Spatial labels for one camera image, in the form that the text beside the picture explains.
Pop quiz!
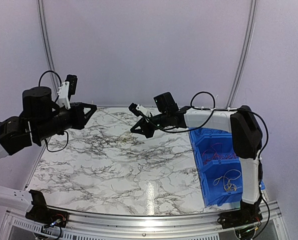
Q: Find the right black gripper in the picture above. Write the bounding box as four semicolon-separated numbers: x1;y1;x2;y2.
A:
132;111;170;138

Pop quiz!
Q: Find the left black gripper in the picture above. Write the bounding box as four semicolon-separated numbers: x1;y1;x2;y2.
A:
32;101;96;142

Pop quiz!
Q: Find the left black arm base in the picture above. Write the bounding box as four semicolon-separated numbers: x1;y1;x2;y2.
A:
25;190;69;228

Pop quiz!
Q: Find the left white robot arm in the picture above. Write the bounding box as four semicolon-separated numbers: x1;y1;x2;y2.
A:
0;86;97;223

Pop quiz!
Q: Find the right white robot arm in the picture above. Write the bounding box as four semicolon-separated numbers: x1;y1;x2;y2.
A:
129;92;263;224

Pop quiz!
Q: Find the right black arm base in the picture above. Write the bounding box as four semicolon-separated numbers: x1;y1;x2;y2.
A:
217;200;263;229

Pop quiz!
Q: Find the far blue storage bin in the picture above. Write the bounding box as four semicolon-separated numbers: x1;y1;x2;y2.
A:
189;128;232;149

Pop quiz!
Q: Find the blue storage bin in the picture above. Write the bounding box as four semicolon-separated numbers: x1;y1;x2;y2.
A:
200;159;266;208
189;128;232;149
192;143;239;173

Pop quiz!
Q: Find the middle blue storage bin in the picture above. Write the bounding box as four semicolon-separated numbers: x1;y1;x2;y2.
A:
192;143;239;173

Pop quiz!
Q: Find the near blue storage bin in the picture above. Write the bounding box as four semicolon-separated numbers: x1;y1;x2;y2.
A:
200;159;266;208

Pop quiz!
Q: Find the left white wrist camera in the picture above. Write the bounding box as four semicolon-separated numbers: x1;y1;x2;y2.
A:
57;74;78;110

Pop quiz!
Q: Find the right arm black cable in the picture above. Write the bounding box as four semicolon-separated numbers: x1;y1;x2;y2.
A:
148;91;269;161

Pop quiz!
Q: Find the aluminium front frame rail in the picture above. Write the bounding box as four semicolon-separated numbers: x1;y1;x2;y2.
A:
0;201;290;240

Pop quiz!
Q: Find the left aluminium corner post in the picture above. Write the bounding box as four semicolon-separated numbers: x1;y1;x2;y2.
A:
37;0;63;88

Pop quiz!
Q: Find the aluminium corner post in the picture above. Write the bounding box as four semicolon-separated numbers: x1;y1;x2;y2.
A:
226;0;258;108
37;0;63;88

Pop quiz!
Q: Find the right aluminium corner post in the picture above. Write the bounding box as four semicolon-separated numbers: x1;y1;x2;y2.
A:
226;0;258;108

